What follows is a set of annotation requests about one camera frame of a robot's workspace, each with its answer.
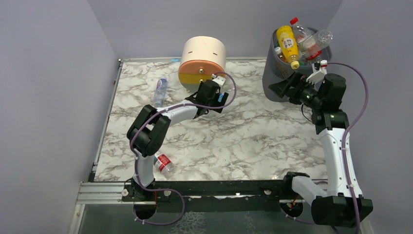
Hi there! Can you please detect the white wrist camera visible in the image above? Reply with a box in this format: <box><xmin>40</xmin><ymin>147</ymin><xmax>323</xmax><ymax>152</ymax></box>
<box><xmin>211</xmin><ymin>74</ymin><xmax>226</xmax><ymax>88</ymax></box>
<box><xmin>306</xmin><ymin>60</ymin><xmax>328</xmax><ymax>84</ymax></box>

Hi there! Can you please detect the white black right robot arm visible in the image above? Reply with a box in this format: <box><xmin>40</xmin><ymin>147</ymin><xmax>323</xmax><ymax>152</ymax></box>
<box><xmin>268</xmin><ymin>72</ymin><xmax>373</xmax><ymax>228</ymax></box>

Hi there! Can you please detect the clear bottle blue label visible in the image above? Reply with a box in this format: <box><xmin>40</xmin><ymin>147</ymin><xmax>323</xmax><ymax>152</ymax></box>
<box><xmin>216</xmin><ymin>93</ymin><xmax>228</xmax><ymax>105</ymax></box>

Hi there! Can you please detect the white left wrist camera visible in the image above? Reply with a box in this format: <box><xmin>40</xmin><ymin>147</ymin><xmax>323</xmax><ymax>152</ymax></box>
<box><xmin>211</xmin><ymin>74</ymin><xmax>226</xmax><ymax>88</ymax></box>

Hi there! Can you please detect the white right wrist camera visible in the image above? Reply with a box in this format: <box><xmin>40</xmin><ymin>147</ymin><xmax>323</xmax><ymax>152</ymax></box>
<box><xmin>306</xmin><ymin>60</ymin><xmax>328</xmax><ymax>84</ymax></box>

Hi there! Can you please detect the clear bottle white blue cap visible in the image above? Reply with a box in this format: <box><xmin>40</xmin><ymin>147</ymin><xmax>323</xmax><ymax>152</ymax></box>
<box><xmin>302</xmin><ymin>29</ymin><xmax>333</xmax><ymax>58</ymax></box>

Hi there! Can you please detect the cream pastel drawer cabinet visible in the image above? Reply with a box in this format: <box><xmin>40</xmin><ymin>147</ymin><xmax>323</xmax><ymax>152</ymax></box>
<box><xmin>178</xmin><ymin>36</ymin><xmax>226</xmax><ymax>92</ymax></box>

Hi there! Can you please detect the red cap bottle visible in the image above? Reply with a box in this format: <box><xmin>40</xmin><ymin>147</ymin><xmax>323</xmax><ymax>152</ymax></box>
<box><xmin>153</xmin><ymin>152</ymin><xmax>175</xmax><ymax>178</ymax></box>
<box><xmin>290</xmin><ymin>17</ymin><xmax>314</xmax><ymax>52</ymax></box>
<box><xmin>305</xmin><ymin>50</ymin><xmax>322</xmax><ymax>63</ymax></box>

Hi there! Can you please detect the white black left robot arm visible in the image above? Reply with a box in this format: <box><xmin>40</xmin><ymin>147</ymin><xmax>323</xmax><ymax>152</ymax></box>
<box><xmin>127</xmin><ymin>76</ymin><xmax>228</xmax><ymax>191</ymax></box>

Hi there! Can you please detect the clear bottle purple label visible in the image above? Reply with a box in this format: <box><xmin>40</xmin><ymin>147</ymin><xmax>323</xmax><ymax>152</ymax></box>
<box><xmin>153</xmin><ymin>77</ymin><xmax>168</xmax><ymax>108</ymax></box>

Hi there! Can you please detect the yellow juice bottle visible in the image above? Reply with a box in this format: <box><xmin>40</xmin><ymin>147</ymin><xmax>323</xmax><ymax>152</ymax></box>
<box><xmin>276</xmin><ymin>25</ymin><xmax>300</xmax><ymax>70</ymax></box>

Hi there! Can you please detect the grey mesh waste bin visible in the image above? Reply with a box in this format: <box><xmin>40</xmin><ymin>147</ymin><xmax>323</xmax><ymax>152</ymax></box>
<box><xmin>262</xmin><ymin>30</ymin><xmax>332</xmax><ymax>102</ymax></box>

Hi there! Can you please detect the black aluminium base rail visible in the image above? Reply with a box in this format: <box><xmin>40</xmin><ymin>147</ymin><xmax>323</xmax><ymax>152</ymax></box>
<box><xmin>77</xmin><ymin>172</ymin><xmax>307</xmax><ymax>219</ymax></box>

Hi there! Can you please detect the orange drink bottle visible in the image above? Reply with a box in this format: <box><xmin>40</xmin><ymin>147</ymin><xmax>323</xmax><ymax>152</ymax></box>
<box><xmin>274</xmin><ymin>46</ymin><xmax>287</xmax><ymax>63</ymax></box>

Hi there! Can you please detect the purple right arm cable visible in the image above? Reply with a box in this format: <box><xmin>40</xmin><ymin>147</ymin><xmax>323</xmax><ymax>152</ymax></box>
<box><xmin>280</xmin><ymin>62</ymin><xmax>370</xmax><ymax>234</ymax></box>

